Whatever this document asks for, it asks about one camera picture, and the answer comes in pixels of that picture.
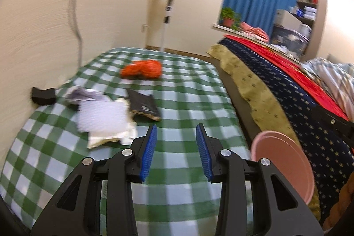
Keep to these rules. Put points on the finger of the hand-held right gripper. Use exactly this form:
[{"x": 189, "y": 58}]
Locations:
[{"x": 329, "y": 121}]

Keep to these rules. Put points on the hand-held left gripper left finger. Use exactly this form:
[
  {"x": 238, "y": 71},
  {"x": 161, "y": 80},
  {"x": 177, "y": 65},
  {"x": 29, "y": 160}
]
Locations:
[{"x": 149, "y": 153}]

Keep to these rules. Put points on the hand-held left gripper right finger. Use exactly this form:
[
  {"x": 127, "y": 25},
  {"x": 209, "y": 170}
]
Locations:
[{"x": 203, "y": 153}]

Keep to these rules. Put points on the black pouch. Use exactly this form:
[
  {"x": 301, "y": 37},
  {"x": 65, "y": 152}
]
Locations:
[{"x": 142, "y": 104}]

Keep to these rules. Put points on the white foam net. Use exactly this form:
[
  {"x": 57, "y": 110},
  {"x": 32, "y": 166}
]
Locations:
[{"x": 102, "y": 117}]

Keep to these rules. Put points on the pink bin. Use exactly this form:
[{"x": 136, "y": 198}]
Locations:
[{"x": 282, "y": 158}]

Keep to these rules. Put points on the orange plastic bag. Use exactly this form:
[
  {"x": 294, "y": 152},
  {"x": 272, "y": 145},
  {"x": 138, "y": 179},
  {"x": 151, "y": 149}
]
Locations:
[{"x": 143, "y": 68}]

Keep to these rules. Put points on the grey plastic bag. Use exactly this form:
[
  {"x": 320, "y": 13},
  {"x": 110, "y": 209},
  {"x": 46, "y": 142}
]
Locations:
[{"x": 80, "y": 95}]

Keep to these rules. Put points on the black foam block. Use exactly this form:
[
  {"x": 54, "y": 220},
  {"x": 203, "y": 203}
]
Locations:
[{"x": 43, "y": 96}]

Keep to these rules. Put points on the person's right hand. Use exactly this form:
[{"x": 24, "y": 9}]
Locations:
[{"x": 341, "y": 202}]

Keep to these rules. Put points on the navy star bedsheet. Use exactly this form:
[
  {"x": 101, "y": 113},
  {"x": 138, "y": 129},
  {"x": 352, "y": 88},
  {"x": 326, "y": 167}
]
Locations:
[{"x": 290, "y": 103}]

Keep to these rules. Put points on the striped cloth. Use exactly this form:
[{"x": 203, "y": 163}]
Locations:
[{"x": 332, "y": 78}]

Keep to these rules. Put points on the red blanket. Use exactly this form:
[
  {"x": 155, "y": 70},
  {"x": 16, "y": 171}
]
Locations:
[{"x": 298, "y": 73}]

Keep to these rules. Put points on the green checked tablecloth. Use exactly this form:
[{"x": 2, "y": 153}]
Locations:
[{"x": 177, "y": 86}]

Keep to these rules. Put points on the clear storage bin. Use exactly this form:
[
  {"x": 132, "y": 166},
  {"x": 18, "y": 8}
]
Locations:
[{"x": 287, "y": 39}]

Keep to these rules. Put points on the white lidded container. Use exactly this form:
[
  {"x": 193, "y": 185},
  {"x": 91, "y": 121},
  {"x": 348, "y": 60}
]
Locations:
[{"x": 305, "y": 29}]

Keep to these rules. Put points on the grey bookshelf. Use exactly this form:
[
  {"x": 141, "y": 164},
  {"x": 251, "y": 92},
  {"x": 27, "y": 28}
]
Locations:
[{"x": 320, "y": 17}]

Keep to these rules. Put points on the white storage box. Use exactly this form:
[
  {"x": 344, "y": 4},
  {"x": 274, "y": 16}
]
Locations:
[{"x": 287, "y": 19}]

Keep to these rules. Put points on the stacked white packages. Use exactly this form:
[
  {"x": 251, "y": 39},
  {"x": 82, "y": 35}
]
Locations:
[{"x": 305, "y": 12}]

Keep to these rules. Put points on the pink cloth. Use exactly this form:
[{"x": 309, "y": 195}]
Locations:
[{"x": 254, "y": 31}]

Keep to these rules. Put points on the potted green plant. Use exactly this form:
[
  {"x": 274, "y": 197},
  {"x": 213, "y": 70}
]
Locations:
[{"x": 228, "y": 21}]

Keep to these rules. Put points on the white wall socket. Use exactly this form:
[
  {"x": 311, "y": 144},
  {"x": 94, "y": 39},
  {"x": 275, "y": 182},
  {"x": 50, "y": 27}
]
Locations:
[{"x": 143, "y": 27}]

